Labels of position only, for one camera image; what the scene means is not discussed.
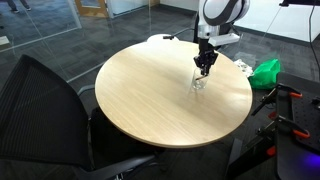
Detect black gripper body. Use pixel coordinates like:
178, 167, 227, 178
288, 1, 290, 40
194, 38, 217, 68

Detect black perforated robot base table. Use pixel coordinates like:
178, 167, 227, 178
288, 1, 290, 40
226, 72, 320, 180

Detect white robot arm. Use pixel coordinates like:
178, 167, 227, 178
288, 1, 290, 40
194, 0, 250, 76

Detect clear drinking glass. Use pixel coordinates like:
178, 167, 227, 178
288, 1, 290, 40
191, 68, 209, 90

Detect white crumpled plastic bag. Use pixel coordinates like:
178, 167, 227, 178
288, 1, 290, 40
235, 59, 254, 77

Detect round wooden table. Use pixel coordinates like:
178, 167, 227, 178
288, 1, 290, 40
95, 40, 252, 148

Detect green plastic bag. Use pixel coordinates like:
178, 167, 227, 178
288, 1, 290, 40
249, 59, 281, 89

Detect black mesh office chair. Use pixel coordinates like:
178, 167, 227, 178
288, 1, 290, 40
0, 55, 161, 180

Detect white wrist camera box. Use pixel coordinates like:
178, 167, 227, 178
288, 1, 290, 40
209, 33, 240, 46

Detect orange handled clamp rear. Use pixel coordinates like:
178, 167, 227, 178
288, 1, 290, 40
251, 83, 304, 117

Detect orange handled clamp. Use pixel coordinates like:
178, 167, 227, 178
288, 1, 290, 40
251, 83, 304, 117
255, 114, 311, 140

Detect orange handled clamp front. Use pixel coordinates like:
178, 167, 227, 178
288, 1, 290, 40
255, 114, 311, 140

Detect black cable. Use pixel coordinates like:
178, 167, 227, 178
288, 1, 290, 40
308, 0, 320, 73

